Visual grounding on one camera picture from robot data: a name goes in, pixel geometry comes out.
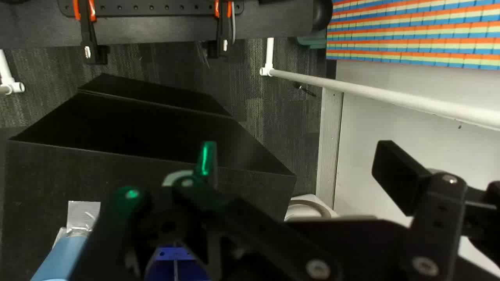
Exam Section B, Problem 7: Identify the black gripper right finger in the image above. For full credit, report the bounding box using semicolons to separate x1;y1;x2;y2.
370;138;500;281

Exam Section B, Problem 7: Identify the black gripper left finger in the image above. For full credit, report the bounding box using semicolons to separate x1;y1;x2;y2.
87;138;334;281

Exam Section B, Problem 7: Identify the white tape piece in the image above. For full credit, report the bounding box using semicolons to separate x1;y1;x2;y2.
64;199;101;233

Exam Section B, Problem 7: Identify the black foam board box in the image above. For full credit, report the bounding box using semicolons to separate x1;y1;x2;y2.
0;71;296;281

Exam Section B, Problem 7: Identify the white pole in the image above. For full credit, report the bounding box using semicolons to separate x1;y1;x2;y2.
257;35;500;130

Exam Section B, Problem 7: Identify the orange black clamp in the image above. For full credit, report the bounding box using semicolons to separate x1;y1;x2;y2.
206;0;237;59
70;0;109;66

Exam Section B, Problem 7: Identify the black round wheel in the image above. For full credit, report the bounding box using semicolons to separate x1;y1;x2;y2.
311;0;334;30

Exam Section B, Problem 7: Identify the colourful striped wall panel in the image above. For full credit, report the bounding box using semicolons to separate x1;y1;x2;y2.
325;0;500;71

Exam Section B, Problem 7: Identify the white pipe bracket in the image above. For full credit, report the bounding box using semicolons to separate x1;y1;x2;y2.
0;48;26;98

